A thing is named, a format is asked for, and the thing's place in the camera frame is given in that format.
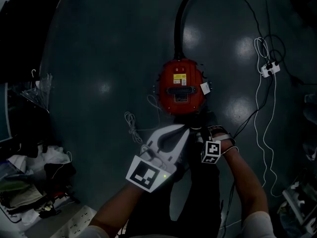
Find white cable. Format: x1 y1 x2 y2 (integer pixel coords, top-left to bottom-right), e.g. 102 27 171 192
262 72 283 198
253 37 270 187

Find bundled white cord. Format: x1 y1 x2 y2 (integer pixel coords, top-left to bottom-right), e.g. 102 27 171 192
124 94 163 144

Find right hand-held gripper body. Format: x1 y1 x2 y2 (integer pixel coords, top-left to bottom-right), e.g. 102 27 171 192
196 132 222 164

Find person's right hand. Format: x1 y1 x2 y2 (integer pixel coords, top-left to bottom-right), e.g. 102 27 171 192
209 125 236 149

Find black vacuum hose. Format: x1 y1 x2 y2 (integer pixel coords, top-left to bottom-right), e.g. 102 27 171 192
173 0 199 60

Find printed white floor sheet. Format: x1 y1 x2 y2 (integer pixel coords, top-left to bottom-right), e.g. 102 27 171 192
49 204 98 238

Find red vacuum cleaner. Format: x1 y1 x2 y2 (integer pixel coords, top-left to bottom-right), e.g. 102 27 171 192
158 59 208 116

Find black cable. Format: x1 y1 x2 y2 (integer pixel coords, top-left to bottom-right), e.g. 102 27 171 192
232 0 306 139

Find person's black trousers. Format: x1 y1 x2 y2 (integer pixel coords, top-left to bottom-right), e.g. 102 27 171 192
125 155 223 238

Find white power strip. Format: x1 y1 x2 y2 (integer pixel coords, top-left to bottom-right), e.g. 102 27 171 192
260 61 281 78

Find person's right forearm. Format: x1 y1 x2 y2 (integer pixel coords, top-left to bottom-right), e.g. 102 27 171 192
219 144 270 220

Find person's left forearm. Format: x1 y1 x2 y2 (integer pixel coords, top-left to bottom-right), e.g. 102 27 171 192
88 183 149 233

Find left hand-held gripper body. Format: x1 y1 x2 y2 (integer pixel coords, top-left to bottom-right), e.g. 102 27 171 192
125 144 178 193

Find transparent umbrella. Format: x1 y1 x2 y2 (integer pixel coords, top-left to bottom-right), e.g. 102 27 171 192
20 69 54 114

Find pile of clothes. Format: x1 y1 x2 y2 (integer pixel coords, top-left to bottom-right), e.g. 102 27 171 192
0 142 81 227

